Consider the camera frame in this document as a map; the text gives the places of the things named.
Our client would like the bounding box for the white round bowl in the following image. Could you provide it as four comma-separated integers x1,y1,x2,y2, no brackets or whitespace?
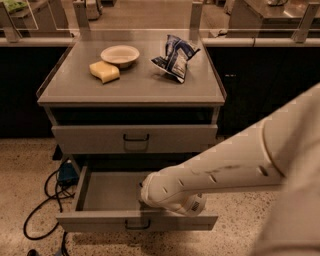
100,45,140,68

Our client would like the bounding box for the blue white chip bag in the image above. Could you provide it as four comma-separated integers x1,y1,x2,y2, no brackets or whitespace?
151,34,200,83

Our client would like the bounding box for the left background table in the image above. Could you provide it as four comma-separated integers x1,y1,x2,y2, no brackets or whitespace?
0,0,71,38

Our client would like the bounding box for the grey drawer cabinet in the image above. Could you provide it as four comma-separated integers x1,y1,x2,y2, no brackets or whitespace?
38,34,225,170

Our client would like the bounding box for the grey drawer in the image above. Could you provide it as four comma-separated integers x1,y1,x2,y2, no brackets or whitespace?
57,166,218,232
52,125,217,154

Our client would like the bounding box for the blue power box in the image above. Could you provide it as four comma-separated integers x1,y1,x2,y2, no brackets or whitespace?
57,160,79,186

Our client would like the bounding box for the right background counter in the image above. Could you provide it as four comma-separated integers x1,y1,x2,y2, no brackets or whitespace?
227,0,319,38

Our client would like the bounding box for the black floor cable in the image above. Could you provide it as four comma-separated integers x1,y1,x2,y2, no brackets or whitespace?
22,168,76,241

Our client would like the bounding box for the yellow sponge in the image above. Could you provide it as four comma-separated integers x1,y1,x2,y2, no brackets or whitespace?
89,61,120,83

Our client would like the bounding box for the grey rail with glass panels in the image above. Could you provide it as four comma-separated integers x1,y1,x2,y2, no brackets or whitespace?
1,0,320,47

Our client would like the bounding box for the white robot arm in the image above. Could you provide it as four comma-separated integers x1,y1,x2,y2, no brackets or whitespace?
141,84,320,256

